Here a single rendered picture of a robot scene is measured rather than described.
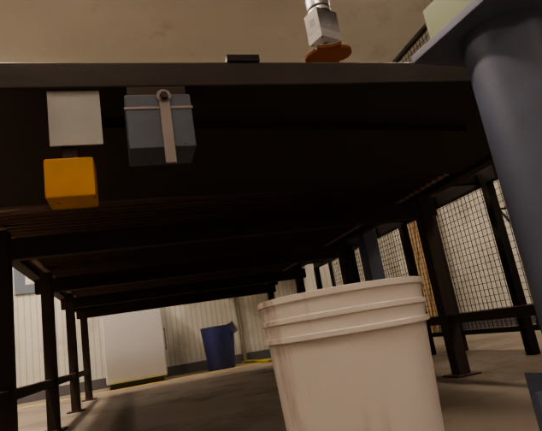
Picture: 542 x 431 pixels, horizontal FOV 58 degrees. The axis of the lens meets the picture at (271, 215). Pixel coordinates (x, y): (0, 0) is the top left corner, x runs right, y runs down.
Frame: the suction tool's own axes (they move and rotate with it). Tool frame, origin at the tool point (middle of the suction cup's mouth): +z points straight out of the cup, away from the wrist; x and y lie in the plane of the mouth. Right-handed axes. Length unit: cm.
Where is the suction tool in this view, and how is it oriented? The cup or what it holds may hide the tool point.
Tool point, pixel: (328, 56)
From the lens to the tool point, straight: 162.8
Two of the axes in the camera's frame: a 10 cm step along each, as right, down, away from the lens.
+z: 1.6, 9.6, -2.3
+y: -8.2, 0.0, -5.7
